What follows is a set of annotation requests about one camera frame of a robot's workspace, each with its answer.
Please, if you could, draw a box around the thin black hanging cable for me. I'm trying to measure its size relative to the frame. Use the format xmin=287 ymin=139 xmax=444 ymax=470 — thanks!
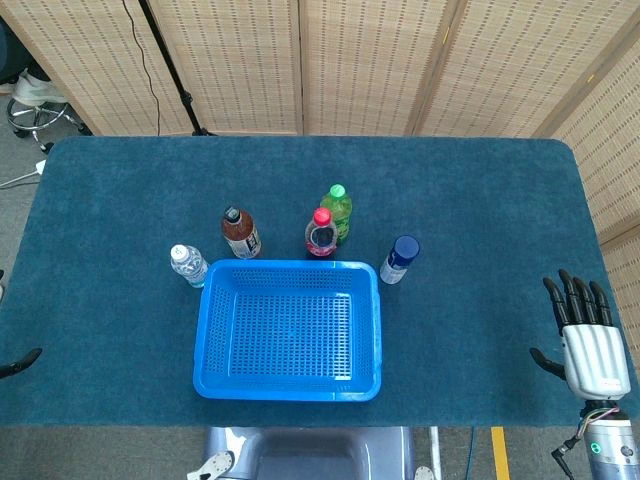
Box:
xmin=121 ymin=0 xmax=162 ymax=136

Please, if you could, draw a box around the blue-capped white bottle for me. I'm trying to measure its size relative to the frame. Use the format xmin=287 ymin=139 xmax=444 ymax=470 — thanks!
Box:
xmin=379 ymin=235 xmax=421 ymax=286

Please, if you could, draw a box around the red-capped cola bottle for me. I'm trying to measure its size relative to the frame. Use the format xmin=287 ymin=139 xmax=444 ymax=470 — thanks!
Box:
xmin=304 ymin=207 xmax=339 ymax=261

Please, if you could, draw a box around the blue-grey robot torso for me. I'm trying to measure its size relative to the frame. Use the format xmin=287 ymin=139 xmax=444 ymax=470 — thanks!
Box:
xmin=187 ymin=425 xmax=439 ymax=480

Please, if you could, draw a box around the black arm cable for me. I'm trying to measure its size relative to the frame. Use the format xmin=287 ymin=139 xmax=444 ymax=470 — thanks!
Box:
xmin=550 ymin=433 xmax=584 ymax=480

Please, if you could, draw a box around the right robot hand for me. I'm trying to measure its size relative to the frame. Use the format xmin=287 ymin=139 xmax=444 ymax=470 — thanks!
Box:
xmin=529 ymin=269 xmax=632 ymax=401

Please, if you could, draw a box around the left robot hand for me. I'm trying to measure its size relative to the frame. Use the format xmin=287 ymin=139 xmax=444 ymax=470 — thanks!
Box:
xmin=0 ymin=348 xmax=44 ymax=380

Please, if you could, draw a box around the white floor cable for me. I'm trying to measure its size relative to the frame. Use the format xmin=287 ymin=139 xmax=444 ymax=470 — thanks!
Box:
xmin=0 ymin=172 xmax=39 ymax=190

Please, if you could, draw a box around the white floor pole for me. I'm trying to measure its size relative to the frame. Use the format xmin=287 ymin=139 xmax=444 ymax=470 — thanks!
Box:
xmin=428 ymin=426 xmax=444 ymax=480

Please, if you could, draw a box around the black tripod stand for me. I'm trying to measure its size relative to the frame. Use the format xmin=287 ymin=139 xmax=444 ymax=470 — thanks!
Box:
xmin=137 ymin=0 xmax=217 ymax=137

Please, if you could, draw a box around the yellow floor tape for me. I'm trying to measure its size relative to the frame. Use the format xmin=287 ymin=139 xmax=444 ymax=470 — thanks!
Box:
xmin=490 ymin=426 xmax=512 ymax=480

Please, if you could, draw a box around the blue plastic perforated basket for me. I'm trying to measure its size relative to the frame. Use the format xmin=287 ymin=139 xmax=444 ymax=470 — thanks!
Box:
xmin=192 ymin=258 xmax=383 ymax=403

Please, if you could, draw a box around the clear water bottle white cap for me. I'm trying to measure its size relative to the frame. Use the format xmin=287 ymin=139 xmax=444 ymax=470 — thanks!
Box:
xmin=170 ymin=244 xmax=210 ymax=289

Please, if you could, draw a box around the teal table mat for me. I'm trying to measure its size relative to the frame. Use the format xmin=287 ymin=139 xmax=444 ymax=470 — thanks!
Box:
xmin=0 ymin=135 xmax=639 ymax=429

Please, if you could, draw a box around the green tea bottle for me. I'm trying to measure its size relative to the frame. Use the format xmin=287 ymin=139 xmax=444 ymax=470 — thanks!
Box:
xmin=319 ymin=183 xmax=353 ymax=246

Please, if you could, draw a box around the brown tea bottle black cap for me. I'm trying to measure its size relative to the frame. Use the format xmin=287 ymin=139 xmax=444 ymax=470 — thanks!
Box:
xmin=221 ymin=205 xmax=263 ymax=260

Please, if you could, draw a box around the blue floor cable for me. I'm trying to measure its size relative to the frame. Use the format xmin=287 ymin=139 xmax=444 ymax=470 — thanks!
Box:
xmin=464 ymin=427 xmax=477 ymax=480

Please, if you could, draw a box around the white shoe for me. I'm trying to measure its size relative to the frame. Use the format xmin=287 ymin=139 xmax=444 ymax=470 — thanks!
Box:
xmin=11 ymin=69 xmax=69 ymax=105

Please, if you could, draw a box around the chrome stool base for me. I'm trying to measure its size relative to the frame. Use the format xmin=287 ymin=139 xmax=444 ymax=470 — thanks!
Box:
xmin=6 ymin=97 xmax=94 ymax=154

